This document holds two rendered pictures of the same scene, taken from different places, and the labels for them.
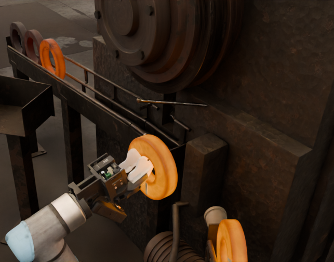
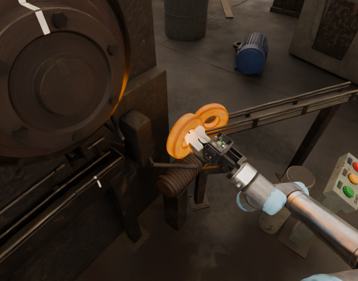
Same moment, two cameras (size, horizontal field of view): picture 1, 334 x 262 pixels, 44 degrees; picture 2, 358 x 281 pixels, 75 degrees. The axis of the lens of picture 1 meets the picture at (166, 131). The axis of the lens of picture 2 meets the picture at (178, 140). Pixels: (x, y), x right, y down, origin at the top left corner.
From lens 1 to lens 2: 1.05 m
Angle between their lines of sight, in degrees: 73
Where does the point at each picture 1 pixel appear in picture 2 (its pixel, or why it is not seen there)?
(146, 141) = (188, 122)
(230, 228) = (212, 107)
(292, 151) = (161, 71)
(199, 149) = (145, 122)
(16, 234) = (280, 195)
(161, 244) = (175, 178)
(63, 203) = (250, 170)
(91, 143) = not seen: outside the picture
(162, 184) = not seen: hidden behind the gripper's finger
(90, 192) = (236, 154)
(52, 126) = not seen: outside the picture
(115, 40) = (63, 130)
